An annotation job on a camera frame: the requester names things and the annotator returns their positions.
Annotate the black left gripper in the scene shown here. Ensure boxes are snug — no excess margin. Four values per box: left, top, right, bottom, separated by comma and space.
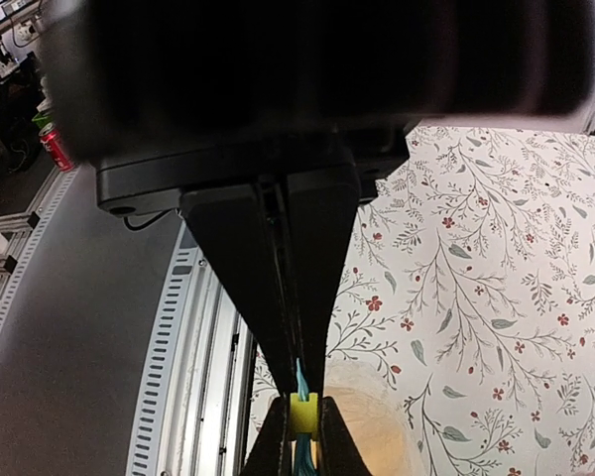
94, 118, 410, 395

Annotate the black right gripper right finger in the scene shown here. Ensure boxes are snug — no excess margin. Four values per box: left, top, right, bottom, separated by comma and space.
317, 397, 371, 476

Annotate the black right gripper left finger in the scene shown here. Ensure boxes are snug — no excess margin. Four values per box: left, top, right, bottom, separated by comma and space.
242, 395, 293, 476

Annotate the peach toy fruit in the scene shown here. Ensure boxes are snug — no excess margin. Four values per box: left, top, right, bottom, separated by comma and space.
325, 384, 413, 476

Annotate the clear zip top bag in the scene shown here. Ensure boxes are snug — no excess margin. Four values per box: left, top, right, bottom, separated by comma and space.
291, 359, 426, 475

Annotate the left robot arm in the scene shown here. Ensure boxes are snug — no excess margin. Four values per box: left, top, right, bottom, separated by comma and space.
41, 1, 595, 394

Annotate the red soda can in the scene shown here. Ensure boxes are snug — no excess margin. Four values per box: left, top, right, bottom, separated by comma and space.
39, 122, 75, 172

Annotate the front aluminium rail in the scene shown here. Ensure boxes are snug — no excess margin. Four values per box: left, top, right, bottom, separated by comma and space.
0, 169, 255, 475

